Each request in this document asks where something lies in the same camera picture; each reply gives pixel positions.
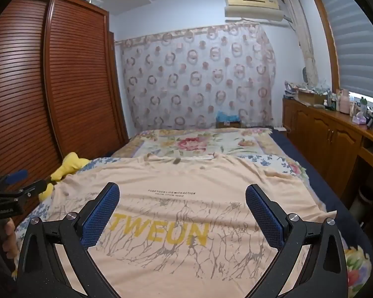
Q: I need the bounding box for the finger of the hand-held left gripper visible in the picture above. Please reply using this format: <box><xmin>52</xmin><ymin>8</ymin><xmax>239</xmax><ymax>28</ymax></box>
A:
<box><xmin>0</xmin><ymin>170</ymin><xmax>29</xmax><ymax>190</ymax></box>
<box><xmin>17</xmin><ymin>180</ymin><xmax>47</xmax><ymax>198</ymax></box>

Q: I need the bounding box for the beige air conditioner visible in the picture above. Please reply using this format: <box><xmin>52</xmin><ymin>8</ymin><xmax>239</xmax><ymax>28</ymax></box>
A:
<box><xmin>224</xmin><ymin>0</ymin><xmax>283</xmax><ymax>22</ymax></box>

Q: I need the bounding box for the pink flower blanket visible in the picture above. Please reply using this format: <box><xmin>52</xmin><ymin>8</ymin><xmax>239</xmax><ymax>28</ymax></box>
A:
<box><xmin>112</xmin><ymin>127</ymin><xmax>373</xmax><ymax>298</ymax></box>

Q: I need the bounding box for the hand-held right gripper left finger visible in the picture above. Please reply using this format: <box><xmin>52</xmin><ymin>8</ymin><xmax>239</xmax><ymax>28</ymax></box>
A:
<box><xmin>16</xmin><ymin>182</ymin><xmax>121</xmax><ymax>298</ymax></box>

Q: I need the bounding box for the grey window blind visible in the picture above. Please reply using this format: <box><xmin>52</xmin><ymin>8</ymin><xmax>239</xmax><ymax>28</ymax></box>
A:
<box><xmin>317</xmin><ymin>0</ymin><xmax>373</xmax><ymax>95</ymax></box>

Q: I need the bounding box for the white waste bin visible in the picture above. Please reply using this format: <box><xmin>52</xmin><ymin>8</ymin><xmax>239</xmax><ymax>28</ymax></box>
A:
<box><xmin>350</xmin><ymin>186</ymin><xmax>373</xmax><ymax>224</ymax></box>

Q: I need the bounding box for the wooden sideboard cabinet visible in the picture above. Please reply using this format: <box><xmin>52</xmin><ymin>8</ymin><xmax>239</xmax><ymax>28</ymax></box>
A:
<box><xmin>281</xmin><ymin>98</ymin><xmax>373</xmax><ymax>221</ymax></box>

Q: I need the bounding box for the person's left hand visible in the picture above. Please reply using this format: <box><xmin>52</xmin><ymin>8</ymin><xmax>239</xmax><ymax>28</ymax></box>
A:
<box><xmin>0</xmin><ymin>218</ymin><xmax>19</xmax><ymax>260</ymax></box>

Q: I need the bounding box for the beige tied curtain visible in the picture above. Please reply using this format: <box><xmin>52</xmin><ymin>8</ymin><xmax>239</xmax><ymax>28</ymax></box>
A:
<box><xmin>282</xmin><ymin>0</ymin><xmax>319</xmax><ymax>86</ymax></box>

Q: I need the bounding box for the dark blue mattress cover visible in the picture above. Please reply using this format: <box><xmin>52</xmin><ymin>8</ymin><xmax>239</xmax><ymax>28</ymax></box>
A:
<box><xmin>270</xmin><ymin>129</ymin><xmax>373</xmax><ymax>286</ymax></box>

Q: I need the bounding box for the pile of papers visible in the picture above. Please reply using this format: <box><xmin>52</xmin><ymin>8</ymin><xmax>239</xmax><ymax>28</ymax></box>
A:
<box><xmin>284</xmin><ymin>81</ymin><xmax>330</xmax><ymax>106</ymax></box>

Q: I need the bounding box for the circle patterned curtain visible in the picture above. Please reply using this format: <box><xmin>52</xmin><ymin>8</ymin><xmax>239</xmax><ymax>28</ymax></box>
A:
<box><xmin>115</xmin><ymin>23</ymin><xmax>276</xmax><ymax>132</ymax></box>

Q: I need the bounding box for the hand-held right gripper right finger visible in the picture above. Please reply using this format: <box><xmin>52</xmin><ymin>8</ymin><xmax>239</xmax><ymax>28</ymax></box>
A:
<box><xmin>245</xmin><ymin>184</ymin><xmax>358</xmax><ymax>298</ymax></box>

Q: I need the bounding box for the pink thermos bottle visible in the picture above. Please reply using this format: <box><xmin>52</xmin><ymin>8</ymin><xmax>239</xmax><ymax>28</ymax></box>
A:
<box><xmin>338</xmin><ymin>89</ymin><xmax>351</xmax><ymax>114</ymax></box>

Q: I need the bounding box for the yellow plush toy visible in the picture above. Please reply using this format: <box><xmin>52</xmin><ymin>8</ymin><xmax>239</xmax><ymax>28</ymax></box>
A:
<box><xmin>39</xmin><ymin>153</ymin><xmax>91</xmax><ymax>202</ymax></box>

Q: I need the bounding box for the blue floral bed sheet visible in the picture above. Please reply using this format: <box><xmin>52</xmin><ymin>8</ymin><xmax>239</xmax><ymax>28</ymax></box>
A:
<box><xmin>14</xmin><ymin>155</ymin><xmax>299</xmax><ymax>255</ymax></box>

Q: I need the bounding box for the peach printed T-shirt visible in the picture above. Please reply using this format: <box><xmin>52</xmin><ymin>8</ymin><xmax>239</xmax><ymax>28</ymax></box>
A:
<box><xmin>39</xmin><ymin>153</ymin><xmax>338</xmax><ymax>298</ymax></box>

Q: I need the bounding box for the wooden louvered wardrobe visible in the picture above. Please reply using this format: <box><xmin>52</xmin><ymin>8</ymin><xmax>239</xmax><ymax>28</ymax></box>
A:
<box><xmin>0</xmin><ymin>0</ymin><xmax>129</xmax><ymax>224</ymax></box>

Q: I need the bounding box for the cardboard box with blue cloth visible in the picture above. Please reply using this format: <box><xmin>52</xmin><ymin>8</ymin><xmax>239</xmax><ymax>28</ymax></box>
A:
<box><xmin>216</xmin><ymin>111</ymin><xmax>241</xmax><ymax>129</ymax></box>

